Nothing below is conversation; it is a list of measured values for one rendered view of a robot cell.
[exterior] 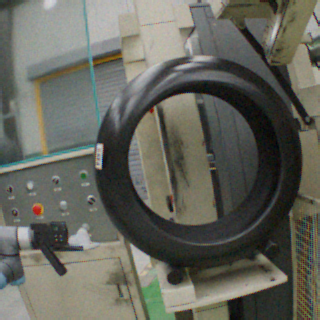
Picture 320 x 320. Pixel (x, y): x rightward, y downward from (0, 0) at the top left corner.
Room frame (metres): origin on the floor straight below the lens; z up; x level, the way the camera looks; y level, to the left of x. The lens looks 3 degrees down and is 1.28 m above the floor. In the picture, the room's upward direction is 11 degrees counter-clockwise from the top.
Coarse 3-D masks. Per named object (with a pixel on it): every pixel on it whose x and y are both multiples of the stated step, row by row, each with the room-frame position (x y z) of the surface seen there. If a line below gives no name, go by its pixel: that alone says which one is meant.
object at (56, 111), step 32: (0, 0) 1.90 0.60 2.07; (32, 0) 1.91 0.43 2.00; (64, 0) 1.92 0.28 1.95; (0, 32) 1.91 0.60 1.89; (32, 32) 1.91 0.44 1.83; (64, 32) 1.92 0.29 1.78; (0, 64) 1.90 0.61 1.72; (32, 64) 1.91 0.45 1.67; (64, 64) 1.92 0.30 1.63; (0, 96) 1.90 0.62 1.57; (32, 96) 1.91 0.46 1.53; (64, 96) 1.92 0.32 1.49; (96, 96) 1.92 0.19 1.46; (0, 128) 1.90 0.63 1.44; (32, 128) 1.91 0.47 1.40; (64, 128) 1.92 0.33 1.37; (96, 128) 1.92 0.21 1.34; (0, 160) 1.90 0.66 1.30; (32, 160) 1.90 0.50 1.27
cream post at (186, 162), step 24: (144, 0) 1.64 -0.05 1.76; (168, 0) 1.64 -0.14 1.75; (144, 24) 1.64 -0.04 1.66; (168, 24) 1.64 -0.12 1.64; (144, 48) 1.65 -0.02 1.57; (168, 48) 1.64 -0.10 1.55; (192, 96) 1.64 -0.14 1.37; (168, 120) 1.64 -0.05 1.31; (192, 120) 1.64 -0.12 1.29; (168, 144) 1.64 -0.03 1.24; (192, 144) 1.64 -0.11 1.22; (168, 168) 1.64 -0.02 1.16; (192, 168) 1.64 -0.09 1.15; (192, 192) 1.64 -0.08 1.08; (192, 216) 1.64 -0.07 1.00; (216, 216) 1.65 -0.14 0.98; (192, 312) 1.75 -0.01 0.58; (216, 312) 1.64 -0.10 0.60
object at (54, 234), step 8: (32, 224) 1.35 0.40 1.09; (40, 224) 1.35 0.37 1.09; (48, 224) 1.35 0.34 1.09; (56, 224) 1.38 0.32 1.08; (64, 224) 1.38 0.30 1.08; (32, 232) 1.34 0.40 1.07; (40, 232) 1.35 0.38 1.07; (48, 232) 1.33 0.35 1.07; (56, 232) 1.34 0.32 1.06; (64, 232) 1.34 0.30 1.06; (32, 240) 1.33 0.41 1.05; (40, 240) 1.35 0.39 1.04; (48, 240) 1.35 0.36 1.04; (56, 240) 1.34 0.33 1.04; (64, 240) 1.34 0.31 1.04; (56, 248) 1.34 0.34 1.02
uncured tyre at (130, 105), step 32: (160, 64) 1.31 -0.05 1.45; (192, 64) 1.28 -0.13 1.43; (224, 64) 1.29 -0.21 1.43; (128, 96) 1.28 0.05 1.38; (160, 96) 1.26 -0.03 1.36; (224, 96) 1.55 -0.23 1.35; (256, 96) 1.27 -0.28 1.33; (128, 128) 1.26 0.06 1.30; (256, 128) 1.55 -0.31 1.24; (288, 128) 1.28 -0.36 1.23; (288, 160) 1.28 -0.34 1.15; (128, 192) 1.26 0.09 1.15; (256, 192) 1.55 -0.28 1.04; (288, 192) 1.28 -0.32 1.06; (128, 224) 1.26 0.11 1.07; (160, 224) 1.54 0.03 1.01; (224, 224) 1.55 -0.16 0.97; (256, 224) 1.27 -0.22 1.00; (160, 256) 1.29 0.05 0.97; (192, 256) 1.27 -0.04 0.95; (224, 256) 1.27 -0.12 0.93
